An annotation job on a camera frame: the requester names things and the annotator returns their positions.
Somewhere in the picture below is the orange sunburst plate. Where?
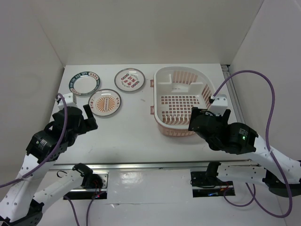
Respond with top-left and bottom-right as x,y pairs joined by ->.
88,89 -> 121,117

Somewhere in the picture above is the green rimmed white plate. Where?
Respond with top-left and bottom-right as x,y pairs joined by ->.
68,72 -> 101,96

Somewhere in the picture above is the red green character plate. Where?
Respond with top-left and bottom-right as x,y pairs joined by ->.
114,68 -> 145,92

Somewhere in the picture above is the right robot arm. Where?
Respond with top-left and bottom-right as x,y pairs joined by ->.
189,107 -> 301,197

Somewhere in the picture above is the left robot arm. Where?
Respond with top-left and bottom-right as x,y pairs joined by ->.
0,105 -> 103,226

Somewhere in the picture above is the white pink dish rack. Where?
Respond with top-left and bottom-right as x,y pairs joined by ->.
150,66 -> 215,137

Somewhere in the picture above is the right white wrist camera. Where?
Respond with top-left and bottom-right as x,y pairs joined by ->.
208,94 -> 228,116

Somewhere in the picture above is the aluminium rail right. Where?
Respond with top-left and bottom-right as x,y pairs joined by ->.
221,65 -> 245,123

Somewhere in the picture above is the aluminium rail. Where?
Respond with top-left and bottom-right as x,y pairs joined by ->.
221,65 -> 245,123
49,160 -> 258,171

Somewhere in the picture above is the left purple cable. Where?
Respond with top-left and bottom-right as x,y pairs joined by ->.
0,93 -> 69,189

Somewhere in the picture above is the aluminium rail front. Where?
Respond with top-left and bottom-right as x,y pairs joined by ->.
49,160 -> 258,171

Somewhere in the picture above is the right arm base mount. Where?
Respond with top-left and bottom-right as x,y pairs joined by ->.
190,171 -> 235,198

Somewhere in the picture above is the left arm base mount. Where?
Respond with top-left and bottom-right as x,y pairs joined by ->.
65,172 -> 109,200

